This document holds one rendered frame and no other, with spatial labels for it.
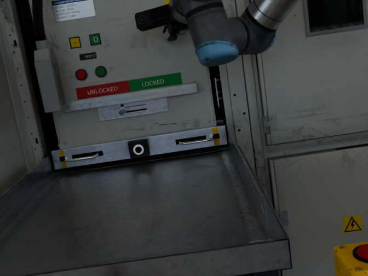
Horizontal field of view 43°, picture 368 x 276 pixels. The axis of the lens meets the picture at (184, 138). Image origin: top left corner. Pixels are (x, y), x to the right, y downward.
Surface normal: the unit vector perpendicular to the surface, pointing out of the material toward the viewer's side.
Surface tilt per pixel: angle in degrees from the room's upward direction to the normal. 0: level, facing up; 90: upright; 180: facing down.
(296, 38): 90
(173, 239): 0
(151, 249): 0
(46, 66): 90
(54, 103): 90
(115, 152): 90
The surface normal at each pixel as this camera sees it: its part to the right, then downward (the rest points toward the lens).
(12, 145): 0.98, -0.11
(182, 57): 0.01, 0.21
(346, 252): -0.15, -0.97
